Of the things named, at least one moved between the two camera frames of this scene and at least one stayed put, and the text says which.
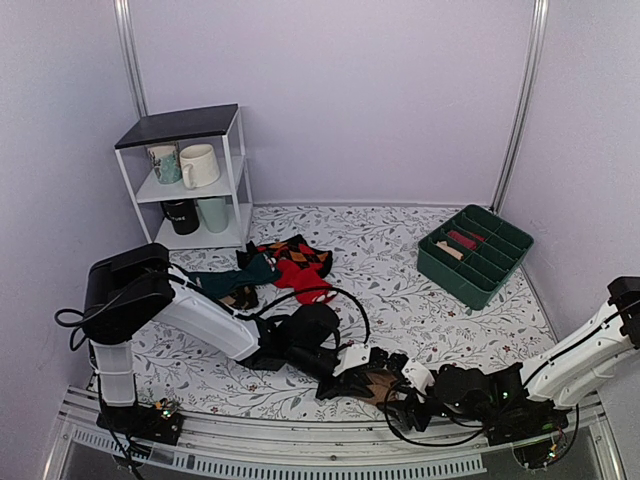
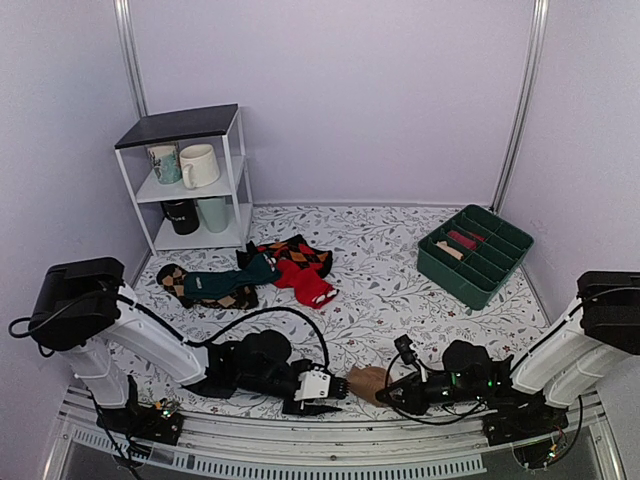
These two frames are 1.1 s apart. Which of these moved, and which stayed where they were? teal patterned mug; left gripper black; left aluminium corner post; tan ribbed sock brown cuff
Moved: left gripper black
Stayed: left aluminium corner post; teal patterned mug; tan ribbed sock brown cuff
